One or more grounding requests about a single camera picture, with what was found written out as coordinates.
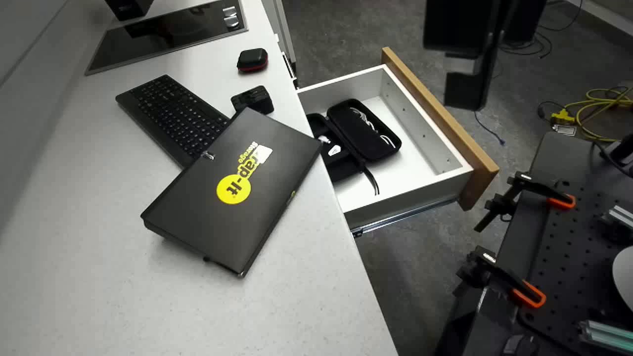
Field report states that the short aluminium extrusion bar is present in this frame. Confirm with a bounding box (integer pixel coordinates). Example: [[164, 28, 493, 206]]
[[599, 202, 633, 244]]

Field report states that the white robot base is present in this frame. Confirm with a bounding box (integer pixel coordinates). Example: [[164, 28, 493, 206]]
[[609, 244, 633, 313]]

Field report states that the black laptop with yellow sticker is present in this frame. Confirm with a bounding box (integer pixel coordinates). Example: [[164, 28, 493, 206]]
[[138, 107, 322, 279]]

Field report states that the black flat monitor base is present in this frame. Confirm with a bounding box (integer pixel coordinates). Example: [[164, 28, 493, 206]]
[[85, 0, 249, 77]]

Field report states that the long aluminium extrusion bar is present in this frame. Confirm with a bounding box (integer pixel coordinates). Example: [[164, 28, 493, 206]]
[[578, 319, 633, 356]]

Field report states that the black device on table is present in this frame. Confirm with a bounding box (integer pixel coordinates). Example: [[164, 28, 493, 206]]
[[597, 133, 633, 178]]

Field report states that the yellow cable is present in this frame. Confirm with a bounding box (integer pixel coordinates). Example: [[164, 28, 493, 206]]
[[548, 87, 633, 145]]

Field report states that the black computer keyboard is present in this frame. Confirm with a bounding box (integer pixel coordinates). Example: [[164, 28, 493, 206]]
[[113, 73, 233, 170]]

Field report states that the black zip pouch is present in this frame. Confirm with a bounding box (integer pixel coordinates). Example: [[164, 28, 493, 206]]
[[305, 97, 406, 198]]

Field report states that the thin blue cable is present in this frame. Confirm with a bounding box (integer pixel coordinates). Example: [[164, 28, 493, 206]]
[[473, 109, 508, 149]]

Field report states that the small black box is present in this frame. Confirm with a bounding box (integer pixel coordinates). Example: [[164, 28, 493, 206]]
[[229, 83, 277, 119]]

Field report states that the coiled dark floor cable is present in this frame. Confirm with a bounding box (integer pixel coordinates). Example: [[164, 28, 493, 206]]
[[504, 28, 558, 64]]

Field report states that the black robot table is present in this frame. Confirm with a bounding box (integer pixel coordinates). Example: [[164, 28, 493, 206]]
[[433, 129, 633, 356]]

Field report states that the black perforated mounting board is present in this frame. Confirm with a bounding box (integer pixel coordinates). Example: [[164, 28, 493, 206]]
[[518, 176, 633, 356]]

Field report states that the small black red-trimmed case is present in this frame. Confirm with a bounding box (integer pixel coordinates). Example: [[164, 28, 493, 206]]
[[235, 46, 271, 75]]

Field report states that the black equipment stand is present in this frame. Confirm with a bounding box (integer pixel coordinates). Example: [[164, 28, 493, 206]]
[[421, 0, 520, 113]]

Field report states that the black box on floor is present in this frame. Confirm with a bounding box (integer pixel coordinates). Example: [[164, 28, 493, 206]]
[[502, 0, 550, 46]]

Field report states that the white drawer with wooden front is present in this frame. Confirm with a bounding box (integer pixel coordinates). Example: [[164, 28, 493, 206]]
[[295, 46, 502, 234]]

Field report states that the black clamp with orange handle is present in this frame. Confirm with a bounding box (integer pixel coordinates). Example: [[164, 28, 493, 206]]
[[473, 170, 580, 236], [455, 246, 550, 313]]

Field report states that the black monitor stand post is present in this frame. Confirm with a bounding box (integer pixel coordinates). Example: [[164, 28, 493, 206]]
[[103, 0, 154, 22]]

